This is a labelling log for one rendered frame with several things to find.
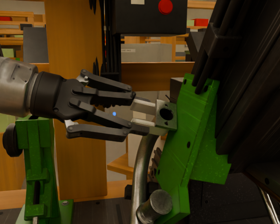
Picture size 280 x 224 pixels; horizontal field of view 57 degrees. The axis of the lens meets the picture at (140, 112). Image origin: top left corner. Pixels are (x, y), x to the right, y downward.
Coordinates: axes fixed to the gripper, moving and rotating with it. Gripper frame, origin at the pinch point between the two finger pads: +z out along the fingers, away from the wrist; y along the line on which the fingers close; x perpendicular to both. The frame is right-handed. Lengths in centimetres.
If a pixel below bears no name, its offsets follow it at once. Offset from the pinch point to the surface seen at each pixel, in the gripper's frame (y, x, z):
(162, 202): -14.8, -0.1, 2.4
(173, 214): -16.4, -0.5, 4.1
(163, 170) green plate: -7.9, 4.0, 4.4
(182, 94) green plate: 3.5, -4.6, 4.3
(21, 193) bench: -4, 51, -24
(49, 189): -8.7, 24.2, -15.2
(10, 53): 442, 511, -208
